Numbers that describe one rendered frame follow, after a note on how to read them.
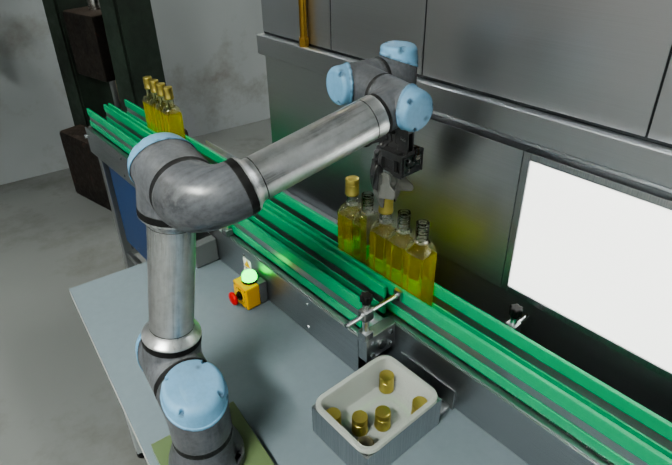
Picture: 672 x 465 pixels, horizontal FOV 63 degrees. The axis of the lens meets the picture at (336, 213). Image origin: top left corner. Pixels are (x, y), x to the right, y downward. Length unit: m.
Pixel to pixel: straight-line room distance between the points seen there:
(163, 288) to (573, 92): 0.82
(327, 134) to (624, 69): 0.51
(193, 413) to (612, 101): 0.91
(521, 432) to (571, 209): 0.46
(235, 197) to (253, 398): 0.65
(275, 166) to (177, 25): 3.74
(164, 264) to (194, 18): 3.69
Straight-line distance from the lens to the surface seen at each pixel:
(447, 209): 1.32
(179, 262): 1.02
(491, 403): 1.25
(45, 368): 2.78
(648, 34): 1.04
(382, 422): 1.25
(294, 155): 0.87
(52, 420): 2.55
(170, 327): 1.10
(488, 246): 1.29
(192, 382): 1.08
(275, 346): 1.48
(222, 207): 0.83
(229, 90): 4.82
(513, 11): 1.15
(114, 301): 1.74
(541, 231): 1.20
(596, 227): 1.13
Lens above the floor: 1.77
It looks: 30 degrees down
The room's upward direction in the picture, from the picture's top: 1 degrees counter-clockwise
